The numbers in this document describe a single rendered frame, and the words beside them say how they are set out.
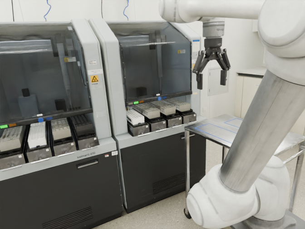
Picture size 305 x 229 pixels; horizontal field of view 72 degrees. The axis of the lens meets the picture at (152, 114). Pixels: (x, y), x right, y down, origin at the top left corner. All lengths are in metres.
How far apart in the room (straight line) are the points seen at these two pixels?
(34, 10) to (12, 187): 1.72
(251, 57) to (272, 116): 3.64
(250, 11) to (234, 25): 3.06
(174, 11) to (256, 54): 3.44
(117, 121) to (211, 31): 1.00
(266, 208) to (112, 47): 1.27
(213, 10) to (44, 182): 1.40
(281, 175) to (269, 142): 0.32
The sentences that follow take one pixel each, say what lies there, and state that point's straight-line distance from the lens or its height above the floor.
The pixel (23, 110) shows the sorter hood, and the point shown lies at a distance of 1.53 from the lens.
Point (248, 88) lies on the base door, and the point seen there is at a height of 0.64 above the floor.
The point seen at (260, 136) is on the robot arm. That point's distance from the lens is 0.54.
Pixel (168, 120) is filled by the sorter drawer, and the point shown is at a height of 0.80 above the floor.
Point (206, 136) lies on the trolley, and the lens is 1.39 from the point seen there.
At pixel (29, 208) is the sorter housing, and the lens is 1.73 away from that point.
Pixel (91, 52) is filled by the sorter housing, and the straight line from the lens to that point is 1.52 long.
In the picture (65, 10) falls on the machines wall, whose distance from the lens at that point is 2.65.
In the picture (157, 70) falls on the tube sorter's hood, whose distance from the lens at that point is 1.68.
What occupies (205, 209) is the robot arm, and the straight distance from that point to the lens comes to 0.73.
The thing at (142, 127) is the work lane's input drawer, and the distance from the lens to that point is 1.63.
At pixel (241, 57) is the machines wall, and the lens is 3.93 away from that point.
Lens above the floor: 1.39
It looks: 18 degrees down
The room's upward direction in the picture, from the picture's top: 4 degrees counter-clockwise
